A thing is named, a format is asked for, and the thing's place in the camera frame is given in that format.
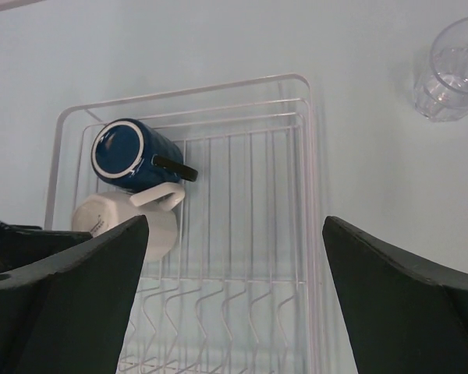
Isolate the white wire dish rack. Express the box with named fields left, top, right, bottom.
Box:
left=44, top=73, right=325, bottom=373

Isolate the clear glass cup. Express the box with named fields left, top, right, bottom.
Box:
left=414, top=17, right=468, bottom=122

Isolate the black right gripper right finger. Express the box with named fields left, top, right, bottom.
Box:
left=322, top=216, right=468, bottom=373

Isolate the white ceramic mug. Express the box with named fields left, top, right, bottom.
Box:
left=71, top=182, right=186, bottom=262

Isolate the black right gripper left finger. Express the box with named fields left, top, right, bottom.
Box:
left=0, top=216, right=148, bottom=373

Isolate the dark blue ceramic mug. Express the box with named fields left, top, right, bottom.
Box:
left=90, top=118, right=198, bottom=193

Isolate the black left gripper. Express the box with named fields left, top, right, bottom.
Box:
left=0, top=221, right=92, bottom=273

